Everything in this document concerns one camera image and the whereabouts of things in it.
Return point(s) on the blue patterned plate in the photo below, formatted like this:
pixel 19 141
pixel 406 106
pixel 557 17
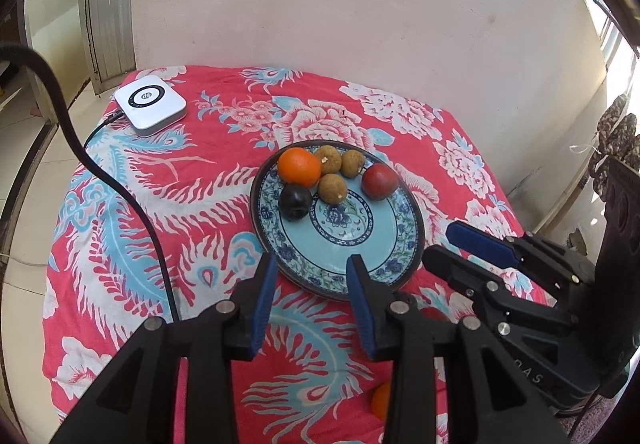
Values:
pixel 350 231

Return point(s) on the orange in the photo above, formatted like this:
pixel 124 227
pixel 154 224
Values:
pixel 299 167
pixel 381 401

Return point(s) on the red apple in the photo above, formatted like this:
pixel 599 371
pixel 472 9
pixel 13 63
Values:
pixel 380 181

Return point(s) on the window frame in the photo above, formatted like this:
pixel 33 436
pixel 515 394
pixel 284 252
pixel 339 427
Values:
pixel 607 29

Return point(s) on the white square device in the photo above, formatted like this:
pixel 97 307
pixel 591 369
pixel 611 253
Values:
pixel 150 104

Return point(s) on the grey metal door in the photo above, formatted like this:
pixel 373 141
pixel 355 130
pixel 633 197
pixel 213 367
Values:
pixel 107 9

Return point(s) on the red floral tablecloth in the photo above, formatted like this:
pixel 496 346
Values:
pixel 210 164

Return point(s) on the floral patterned cloth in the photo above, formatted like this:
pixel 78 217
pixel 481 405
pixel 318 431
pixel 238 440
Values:
pixel 617 129

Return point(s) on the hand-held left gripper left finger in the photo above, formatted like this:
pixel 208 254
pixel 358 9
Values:
pixel 262 309

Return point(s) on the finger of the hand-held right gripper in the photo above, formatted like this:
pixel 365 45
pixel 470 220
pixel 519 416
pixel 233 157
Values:
pixel 480 244
pixel 450 266

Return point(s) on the brown longan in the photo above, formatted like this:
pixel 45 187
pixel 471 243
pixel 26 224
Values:
pixel 352 163
pixel 328 158
pixel 331 187

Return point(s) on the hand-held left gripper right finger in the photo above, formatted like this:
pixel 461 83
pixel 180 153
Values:
pixel 361 309

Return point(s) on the dark plum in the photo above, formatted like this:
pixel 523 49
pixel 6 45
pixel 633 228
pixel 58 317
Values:
pixel 295 201

